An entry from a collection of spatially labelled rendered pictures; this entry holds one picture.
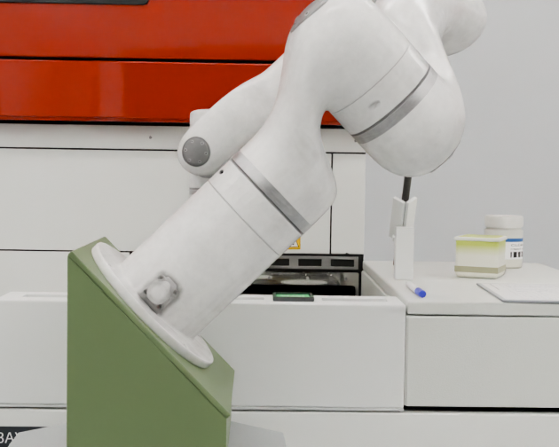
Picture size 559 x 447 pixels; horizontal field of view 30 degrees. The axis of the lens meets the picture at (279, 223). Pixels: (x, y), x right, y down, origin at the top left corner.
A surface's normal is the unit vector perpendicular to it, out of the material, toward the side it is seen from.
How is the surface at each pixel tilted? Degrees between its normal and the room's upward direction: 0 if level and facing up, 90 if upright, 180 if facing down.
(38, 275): 90
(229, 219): 84
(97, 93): 90
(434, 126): 94
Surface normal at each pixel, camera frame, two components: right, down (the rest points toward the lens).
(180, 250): -0.27, -0.26
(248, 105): 0.27, -0.38
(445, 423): 0.02, 0.05
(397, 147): -0.30, 0.55
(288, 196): 0.22, 0.26
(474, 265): -0.38, 0.04
